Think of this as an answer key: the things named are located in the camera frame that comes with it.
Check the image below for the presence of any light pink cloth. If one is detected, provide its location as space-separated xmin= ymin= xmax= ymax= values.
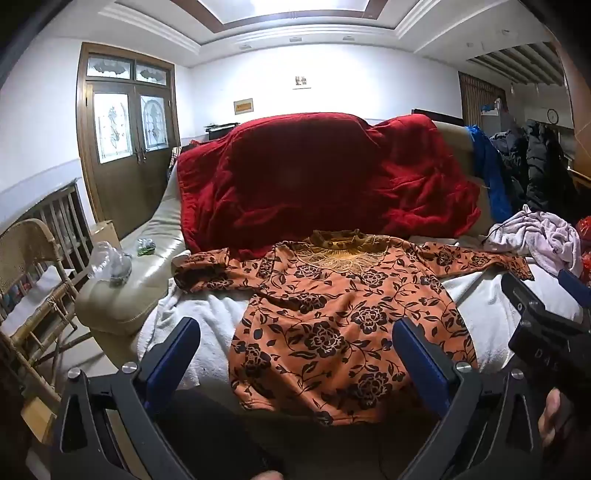
xmin=483 ymin=204 xmax=583 ymax=278

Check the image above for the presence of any red blanket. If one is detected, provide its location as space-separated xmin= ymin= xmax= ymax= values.
xmin=176 ymin=113 xmax=482 ymax=260

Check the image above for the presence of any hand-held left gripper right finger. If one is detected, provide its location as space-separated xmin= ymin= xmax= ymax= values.
xmin=392 ymin=318 xmax=550 ymax=480

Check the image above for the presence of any cardboard box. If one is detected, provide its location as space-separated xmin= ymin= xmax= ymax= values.
xmin=88 ymin=220 xmax=122 ymax=250

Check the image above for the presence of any dark wooden slatted screen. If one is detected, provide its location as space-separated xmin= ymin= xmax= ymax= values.
xmin=458 ymin=71 xmax=507 ymax=127

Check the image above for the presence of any clear plastic bag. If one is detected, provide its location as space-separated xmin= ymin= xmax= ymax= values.
xmin=87 ymin=241 xmax=134 ymax=284

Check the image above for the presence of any red bag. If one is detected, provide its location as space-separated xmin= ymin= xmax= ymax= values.
xmin=574 ymin=219 xmax=591 ymax=283

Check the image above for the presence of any wooden glass double door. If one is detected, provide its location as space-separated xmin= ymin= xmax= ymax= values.
xmin=76 ymin=41 xmax=182 ymax=241

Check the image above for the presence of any black puffer jacket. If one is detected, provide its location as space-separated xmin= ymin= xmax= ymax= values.
xmin=489 ymin=119 xmax=578 ymax=217

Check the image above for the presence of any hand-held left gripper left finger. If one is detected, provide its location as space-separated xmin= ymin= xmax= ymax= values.
xmin=50 ymin=317 xmax=202 ymax=480

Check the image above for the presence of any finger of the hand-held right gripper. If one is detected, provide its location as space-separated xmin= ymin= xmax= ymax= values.
xmin=501 ymin=271 xmax=547 ymax=320
xmin=556 ymin=268 xmax=591 ymax=324

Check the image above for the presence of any wicker chair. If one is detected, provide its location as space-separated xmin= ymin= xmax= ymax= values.
xmin=0 ymin=218 xmax=93 ymax=416

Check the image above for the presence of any beige leather sofa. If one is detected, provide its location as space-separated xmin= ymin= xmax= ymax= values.
xmin=75 ymin=119 xmax=493 ymax=337

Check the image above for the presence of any person's right hand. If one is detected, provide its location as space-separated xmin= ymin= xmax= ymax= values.
xmin=537 ymin=389 xmax=568 ymax=449

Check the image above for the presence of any wooden slatted railing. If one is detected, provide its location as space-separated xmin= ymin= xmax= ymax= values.
xmin=28 ymin=181 xmax=94 ymax=278

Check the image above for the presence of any blue jacket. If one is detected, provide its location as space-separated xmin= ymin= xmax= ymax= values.
xmin=465 ymin=124 xmax=513 ymax=226

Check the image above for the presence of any orange floral shirt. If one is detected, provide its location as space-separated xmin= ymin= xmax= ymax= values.
xmin=172 ymin=229 xmax=535 ymax=426

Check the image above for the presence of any black cabinet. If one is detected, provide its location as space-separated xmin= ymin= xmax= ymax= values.
xmin=206 ymin=122 xmax=239 ymax=141

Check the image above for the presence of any person's dark trouser leg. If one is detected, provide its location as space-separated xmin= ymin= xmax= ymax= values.
xmin=157 ymin=389 xmax=288 ymax=480

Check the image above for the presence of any white towel blanket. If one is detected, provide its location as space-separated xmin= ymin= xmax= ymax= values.
xmin=134 ymin=237 xmax=585 ymax=394

